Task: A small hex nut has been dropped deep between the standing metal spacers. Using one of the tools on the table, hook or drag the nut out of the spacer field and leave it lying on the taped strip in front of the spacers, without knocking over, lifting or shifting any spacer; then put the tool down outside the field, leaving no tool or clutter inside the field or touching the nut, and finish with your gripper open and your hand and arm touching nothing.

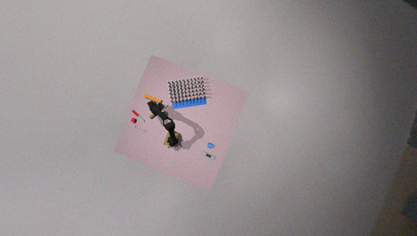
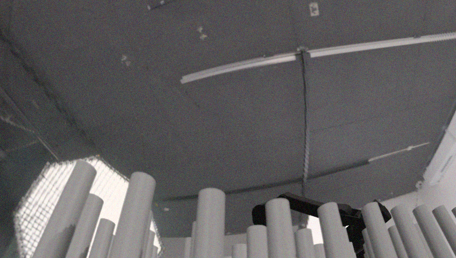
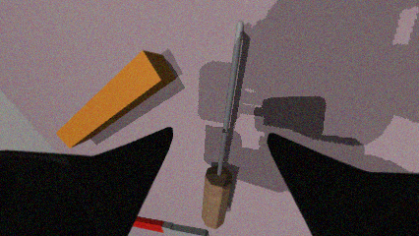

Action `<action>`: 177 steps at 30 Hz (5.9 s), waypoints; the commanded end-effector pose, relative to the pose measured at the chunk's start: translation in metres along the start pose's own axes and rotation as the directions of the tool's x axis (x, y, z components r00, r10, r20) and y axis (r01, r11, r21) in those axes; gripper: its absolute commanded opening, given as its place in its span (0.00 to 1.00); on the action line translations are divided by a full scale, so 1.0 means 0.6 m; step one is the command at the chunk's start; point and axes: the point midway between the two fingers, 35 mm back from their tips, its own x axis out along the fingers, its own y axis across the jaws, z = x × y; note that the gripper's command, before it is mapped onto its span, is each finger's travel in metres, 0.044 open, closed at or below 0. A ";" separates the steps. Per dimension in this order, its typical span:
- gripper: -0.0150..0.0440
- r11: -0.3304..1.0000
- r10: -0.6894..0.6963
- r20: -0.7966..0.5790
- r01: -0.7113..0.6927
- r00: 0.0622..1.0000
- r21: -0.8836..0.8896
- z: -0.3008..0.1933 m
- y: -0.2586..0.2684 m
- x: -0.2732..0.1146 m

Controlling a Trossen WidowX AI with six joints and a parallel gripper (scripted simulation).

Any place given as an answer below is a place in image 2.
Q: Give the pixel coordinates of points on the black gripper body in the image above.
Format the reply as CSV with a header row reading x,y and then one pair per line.
x,y
358,244

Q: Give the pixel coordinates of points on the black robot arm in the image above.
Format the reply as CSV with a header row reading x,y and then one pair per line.
x,y
349,217

